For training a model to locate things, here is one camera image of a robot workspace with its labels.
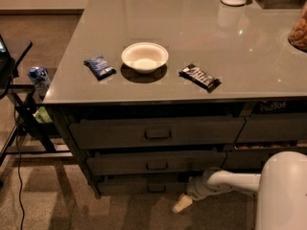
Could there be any green packet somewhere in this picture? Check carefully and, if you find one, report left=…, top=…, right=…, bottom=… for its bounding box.
left=34, top=106, right=52, bottom=124

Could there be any blue snack packet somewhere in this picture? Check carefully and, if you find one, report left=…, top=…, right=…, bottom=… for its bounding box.
left=83, top=56, right=116, bottom=81

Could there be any white bowl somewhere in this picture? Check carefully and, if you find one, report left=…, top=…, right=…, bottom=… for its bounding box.
left=121, top=42, right=169, bottom=74

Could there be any black cable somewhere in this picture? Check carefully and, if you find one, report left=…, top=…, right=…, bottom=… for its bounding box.
left=12, top=107, right=27, bottom=230

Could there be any black side stand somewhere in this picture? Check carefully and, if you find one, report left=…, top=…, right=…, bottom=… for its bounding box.
left=0, top=37, right=68, bottom=162

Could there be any drawer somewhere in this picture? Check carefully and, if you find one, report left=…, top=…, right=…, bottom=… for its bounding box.
left=236, top=113, right=307, bottom=143
left=86, top=150, right=225, bottom=175
left=222, top=147, right=307, bottom=171
left=69, top=116, right=245, bottom=150
left=97, top=172, right=195, bottom=196

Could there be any black candy bar wrapper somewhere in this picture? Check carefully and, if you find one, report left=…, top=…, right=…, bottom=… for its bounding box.
left=179, top=63, right=221, bottom=92

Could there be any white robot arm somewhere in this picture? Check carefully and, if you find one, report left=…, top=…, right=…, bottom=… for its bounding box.
left=173, top=151, right=307, bottom=230

